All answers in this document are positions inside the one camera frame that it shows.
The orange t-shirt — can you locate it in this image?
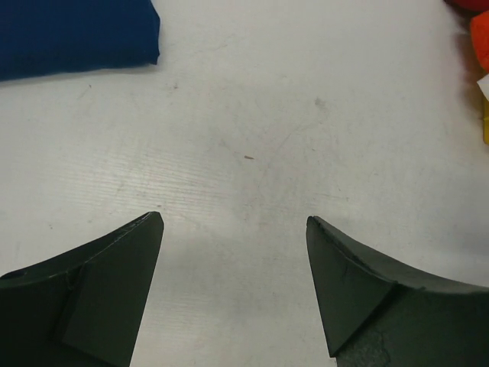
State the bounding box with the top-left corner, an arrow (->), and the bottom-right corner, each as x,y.
470,11 -> 489,72

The blue Mickey Mouse t-shirt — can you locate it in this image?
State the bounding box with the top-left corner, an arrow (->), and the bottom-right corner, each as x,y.
1,1 -> 160,80

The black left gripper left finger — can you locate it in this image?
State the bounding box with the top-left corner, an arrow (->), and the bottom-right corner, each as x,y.
1,212 -> 164,366

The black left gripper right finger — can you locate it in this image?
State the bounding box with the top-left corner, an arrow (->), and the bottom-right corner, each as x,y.
306,216 -> 488,366

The white t-shirt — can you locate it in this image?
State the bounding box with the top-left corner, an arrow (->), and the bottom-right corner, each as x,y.
477,73 -> 489,100

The dark red t-shirt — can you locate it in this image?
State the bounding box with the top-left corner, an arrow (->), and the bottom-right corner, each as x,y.
447,0 -> 489,12

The yellow plastic bin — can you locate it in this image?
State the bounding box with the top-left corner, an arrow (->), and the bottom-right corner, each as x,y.
482,98 -> 489,145

